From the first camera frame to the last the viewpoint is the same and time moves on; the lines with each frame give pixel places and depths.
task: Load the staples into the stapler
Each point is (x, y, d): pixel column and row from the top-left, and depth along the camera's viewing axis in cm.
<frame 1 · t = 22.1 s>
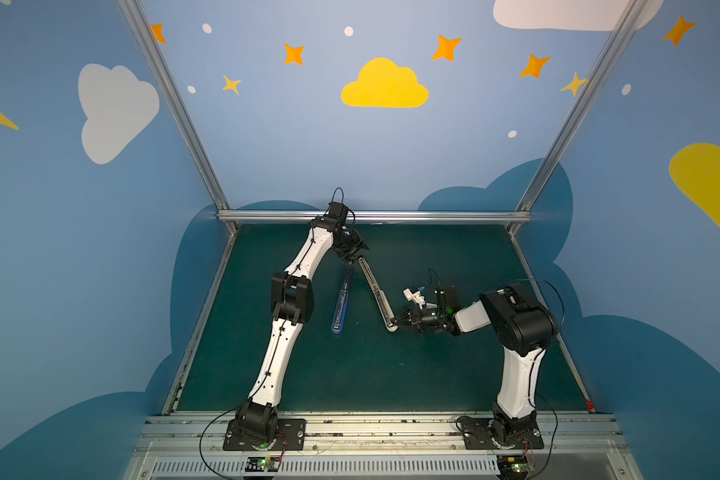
left hand: (369, 248, 104), fingers open
right hand: (394, 323, 92), fingers closed
beige black stapler: (379, 297, 100), point 3 cm above the table

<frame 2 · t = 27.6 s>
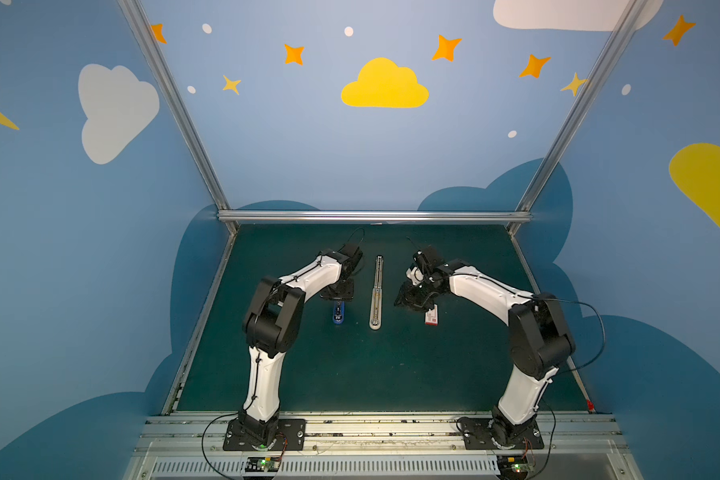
left hand: (343, 296, 98), fingers open
right hand: (402, 302, 91), fingers open
beige black stapler: (375, 318, 96), point 2 cm above the table
red white staple box: (431, 316, 98), point 2 cm above the table

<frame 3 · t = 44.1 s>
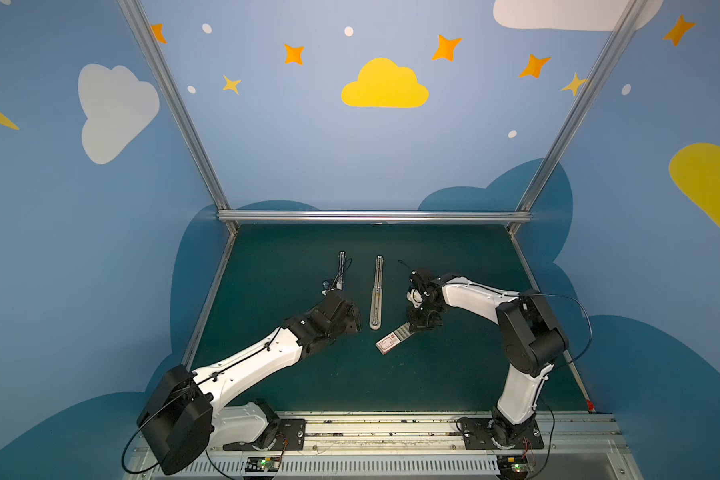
left hand: (358, 317, 82), fingers open
right hand: (414, 326, 93), fingers closed
red white staple box: (386, 344, 91), point 2 cm above the table
the other named things where they were.

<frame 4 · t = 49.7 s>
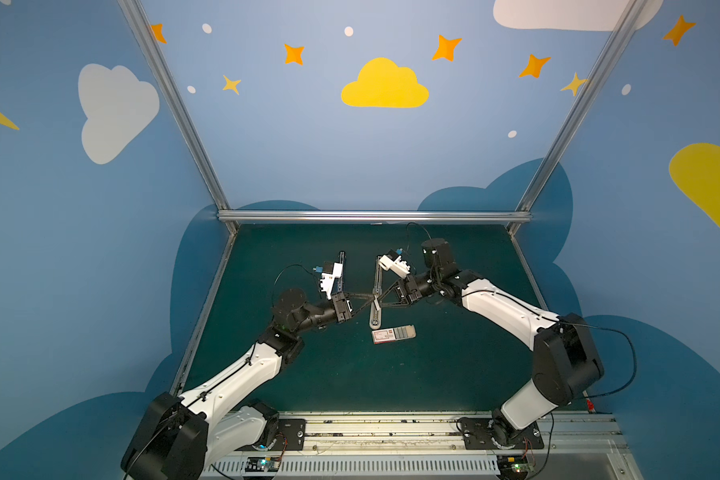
left hand: (376, 305, 68), fingers closed
right hand: (380, 306, 70), fingers closed
red white staple box: (394, 334, 94), on the table
the other named things where they were.

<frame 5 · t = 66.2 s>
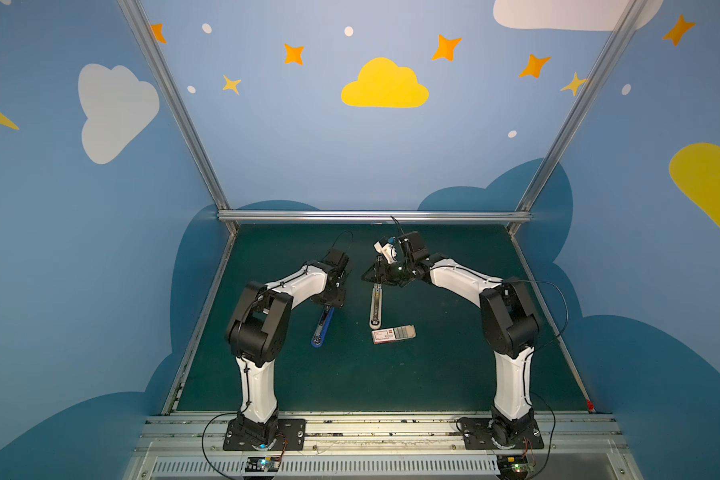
left hand: (337, 299, 98), fingers open
right hand: (368, 276, 92), fingers open
the named things where they were.

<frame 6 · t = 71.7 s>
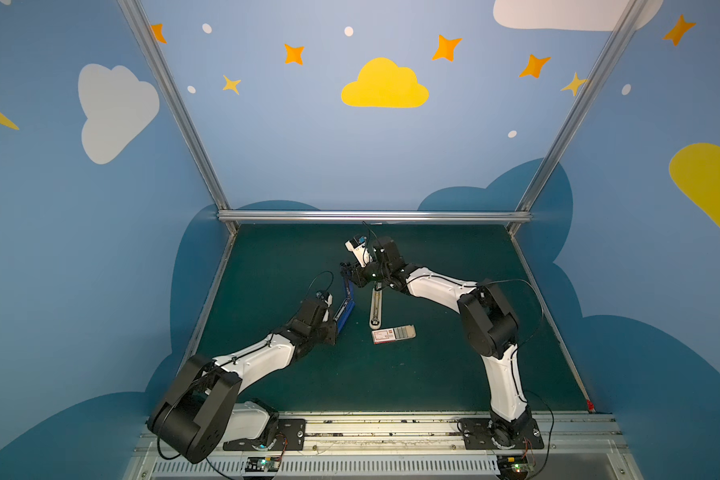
left hand: (338, 324, 90), fingers closed
right hand: (344, 269, 93), fingers closed
the named things where they were.

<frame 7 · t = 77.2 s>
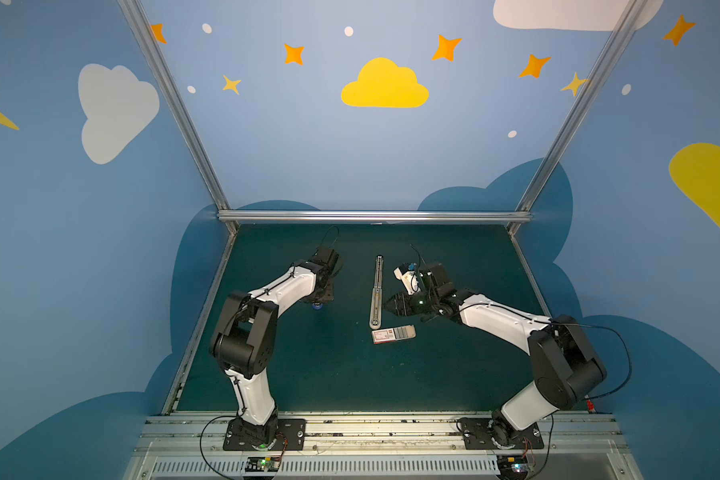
left hand: (322, 295, 96), fingers closed
right hand: (391, 301, 88), fingers open
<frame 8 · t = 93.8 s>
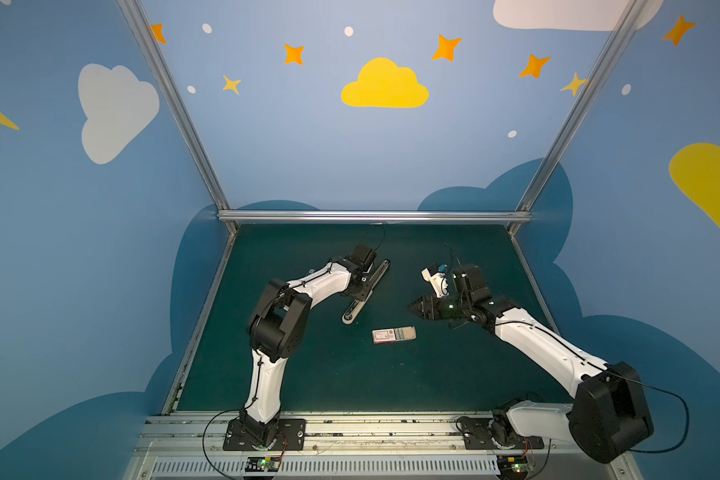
left hand: (361, 289, 99), fingers open
right hand: (415, 304, 82), fingers open
beige black stapler: (357, 305, 99), point 2 cm above the table
the other named things where they were.

